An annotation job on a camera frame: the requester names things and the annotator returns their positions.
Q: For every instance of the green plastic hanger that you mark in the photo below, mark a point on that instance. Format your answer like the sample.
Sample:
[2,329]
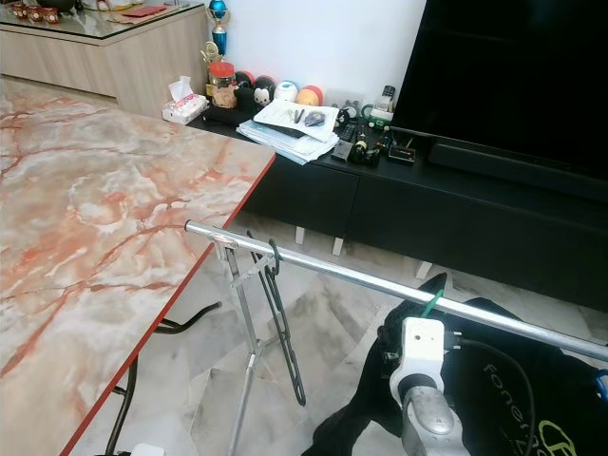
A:
[434,299]

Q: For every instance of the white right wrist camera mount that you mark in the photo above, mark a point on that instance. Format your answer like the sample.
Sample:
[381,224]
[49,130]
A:
[423,347]

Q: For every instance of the marble-pattern table red edge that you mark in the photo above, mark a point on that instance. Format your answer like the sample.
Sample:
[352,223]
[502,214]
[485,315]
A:
[95,237]

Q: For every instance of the black TV console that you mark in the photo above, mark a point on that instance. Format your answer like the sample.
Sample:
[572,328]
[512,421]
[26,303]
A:
[418,217]

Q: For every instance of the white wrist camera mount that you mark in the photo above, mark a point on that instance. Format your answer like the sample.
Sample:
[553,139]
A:
[423,347]
[147,450]

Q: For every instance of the black flat television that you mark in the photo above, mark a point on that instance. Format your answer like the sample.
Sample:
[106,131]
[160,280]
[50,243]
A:
[503,76]

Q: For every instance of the red envelope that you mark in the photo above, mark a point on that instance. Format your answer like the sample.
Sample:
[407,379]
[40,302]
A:
[145,10]

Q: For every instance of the silver clothes rack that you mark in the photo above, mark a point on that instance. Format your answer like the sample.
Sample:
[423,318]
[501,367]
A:
[342,268]

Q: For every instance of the red-lidded snack jar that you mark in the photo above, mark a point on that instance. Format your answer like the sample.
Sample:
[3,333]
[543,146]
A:
[222,87]

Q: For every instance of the black soundbar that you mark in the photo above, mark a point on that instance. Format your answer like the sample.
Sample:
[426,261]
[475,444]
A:
[513,169]

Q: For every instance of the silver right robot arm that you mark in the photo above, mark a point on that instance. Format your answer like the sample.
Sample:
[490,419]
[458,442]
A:
[427,423]

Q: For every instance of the white paper stack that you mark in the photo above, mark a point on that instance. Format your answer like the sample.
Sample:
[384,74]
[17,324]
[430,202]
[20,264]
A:
[290,133]

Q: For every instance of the light wooden sideboard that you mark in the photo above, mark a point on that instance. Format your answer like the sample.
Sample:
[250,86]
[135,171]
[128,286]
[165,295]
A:
[114,52]

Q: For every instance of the black electronic gadgets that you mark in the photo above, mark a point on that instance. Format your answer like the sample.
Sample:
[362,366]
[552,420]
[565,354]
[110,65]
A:
[370,141]

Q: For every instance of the pink tissue box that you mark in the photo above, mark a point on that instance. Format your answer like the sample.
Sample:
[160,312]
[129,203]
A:
[185,106]

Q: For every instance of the black round figurine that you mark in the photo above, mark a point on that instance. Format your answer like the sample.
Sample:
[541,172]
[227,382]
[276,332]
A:
[244,84]
[264,92]

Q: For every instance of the blue gold trophy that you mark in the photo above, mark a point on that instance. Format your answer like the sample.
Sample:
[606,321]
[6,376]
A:
[218,33]

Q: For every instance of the blue plastic hanger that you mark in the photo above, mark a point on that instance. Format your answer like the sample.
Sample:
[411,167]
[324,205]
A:
[602,382]

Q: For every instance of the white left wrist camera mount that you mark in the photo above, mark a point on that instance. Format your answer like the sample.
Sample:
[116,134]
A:
[147,450]

